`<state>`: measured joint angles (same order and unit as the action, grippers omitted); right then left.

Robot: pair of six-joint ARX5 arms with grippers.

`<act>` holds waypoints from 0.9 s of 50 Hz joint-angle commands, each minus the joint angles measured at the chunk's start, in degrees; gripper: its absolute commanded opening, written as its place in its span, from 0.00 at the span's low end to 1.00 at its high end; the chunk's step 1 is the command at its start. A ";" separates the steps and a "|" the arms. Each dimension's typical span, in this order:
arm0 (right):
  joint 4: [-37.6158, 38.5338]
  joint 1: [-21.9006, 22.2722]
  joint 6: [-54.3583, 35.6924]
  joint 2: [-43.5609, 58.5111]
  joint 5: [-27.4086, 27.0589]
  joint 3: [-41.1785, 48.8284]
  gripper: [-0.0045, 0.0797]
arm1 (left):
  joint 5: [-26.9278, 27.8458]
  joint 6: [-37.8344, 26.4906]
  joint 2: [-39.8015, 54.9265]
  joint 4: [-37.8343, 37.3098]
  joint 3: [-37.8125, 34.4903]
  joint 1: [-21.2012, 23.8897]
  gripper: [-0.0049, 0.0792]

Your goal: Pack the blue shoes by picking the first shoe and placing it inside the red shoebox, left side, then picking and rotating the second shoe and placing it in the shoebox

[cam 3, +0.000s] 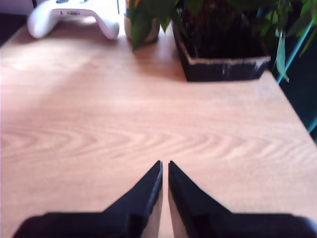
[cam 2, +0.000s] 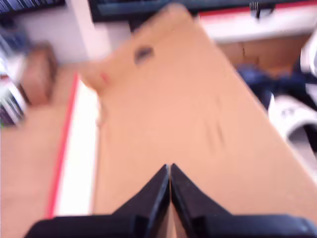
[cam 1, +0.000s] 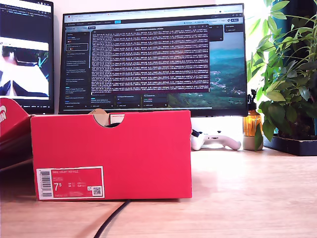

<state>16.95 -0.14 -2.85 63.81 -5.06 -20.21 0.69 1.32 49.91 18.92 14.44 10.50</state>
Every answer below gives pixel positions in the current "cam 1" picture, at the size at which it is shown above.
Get red Nike shoebox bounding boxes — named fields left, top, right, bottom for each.
left=0, top=97, right=193, bottom=201

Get wide black Huawei monitor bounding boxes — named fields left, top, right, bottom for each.
left=58, top=2, right=249, bottom=117

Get white game controller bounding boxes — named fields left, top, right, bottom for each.
left=191, top=129, right=242, bottom=151

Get small white pot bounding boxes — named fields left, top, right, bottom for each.
left=242, top=135, right=264, bottom=151

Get amber pump bottle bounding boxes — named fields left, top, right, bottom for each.
left=243, top=88, right=263, bottom=137

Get green leafy houseplant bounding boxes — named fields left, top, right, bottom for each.
left=247, top=0, right=317, bottom=151

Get dark rectangular planter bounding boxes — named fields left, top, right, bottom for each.
left=263, top=135, right=317, bottom=157

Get small black computer monitor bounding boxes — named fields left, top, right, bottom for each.
left=0, top=0, right=54, bottom=115

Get dark teal curtain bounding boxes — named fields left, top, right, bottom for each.
left=271, top=0, right=317, bottom=50

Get black cable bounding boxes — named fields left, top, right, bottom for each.
left=93, top=198, right=132, bottom=238

